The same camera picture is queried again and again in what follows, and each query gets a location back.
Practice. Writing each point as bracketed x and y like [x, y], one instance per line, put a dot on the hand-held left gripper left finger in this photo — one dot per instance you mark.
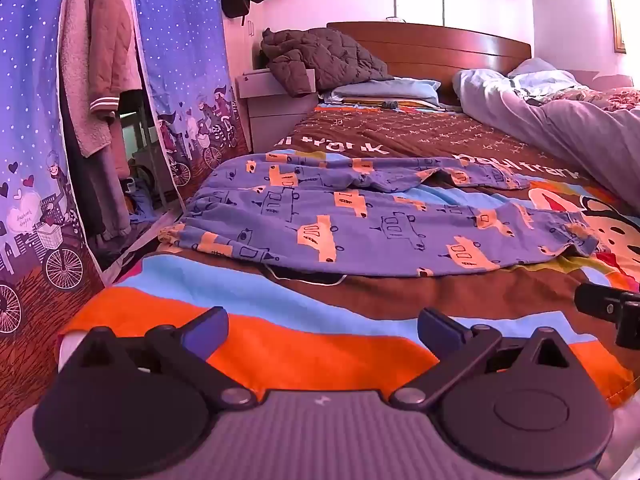
[206, 329]

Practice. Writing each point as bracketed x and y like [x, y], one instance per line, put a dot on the light blue pillow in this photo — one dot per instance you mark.
[385, 91]

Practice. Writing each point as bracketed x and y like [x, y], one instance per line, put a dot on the blue printed bicycle curtain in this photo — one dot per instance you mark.
[185, 60]
[30, 185]

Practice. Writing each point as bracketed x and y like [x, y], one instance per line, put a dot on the colourful printed cartoon blanket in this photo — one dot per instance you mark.
[350, 320]

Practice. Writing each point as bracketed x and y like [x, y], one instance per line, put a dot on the wooden bed headboard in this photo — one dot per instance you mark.
[440, 50]

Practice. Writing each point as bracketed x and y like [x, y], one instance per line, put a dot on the blue pants with orange cars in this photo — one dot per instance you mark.
[350, 220]

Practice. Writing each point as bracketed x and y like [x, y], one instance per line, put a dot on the white nightstand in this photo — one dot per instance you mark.
[272, 110]

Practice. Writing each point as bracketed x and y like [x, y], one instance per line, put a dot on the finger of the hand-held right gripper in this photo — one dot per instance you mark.
[597, 301]

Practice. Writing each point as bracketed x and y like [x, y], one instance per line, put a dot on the floral pillow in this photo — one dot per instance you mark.
[595, 96]

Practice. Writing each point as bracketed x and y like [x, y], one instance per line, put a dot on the pink quilted jacket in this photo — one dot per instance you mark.
[112, 45]

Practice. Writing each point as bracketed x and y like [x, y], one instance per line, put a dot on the framed wall picture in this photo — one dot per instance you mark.
[618, 15]

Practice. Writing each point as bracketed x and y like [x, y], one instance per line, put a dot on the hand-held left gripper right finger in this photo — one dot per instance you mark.
[440, 332]

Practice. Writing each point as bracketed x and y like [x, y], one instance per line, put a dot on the brown quilted jacket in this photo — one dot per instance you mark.
[320, 60]

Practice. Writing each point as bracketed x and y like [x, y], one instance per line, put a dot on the grey duvet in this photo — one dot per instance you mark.
[560, 120]

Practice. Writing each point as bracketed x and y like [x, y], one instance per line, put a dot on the pink fleece coat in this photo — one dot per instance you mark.
[80, 70]

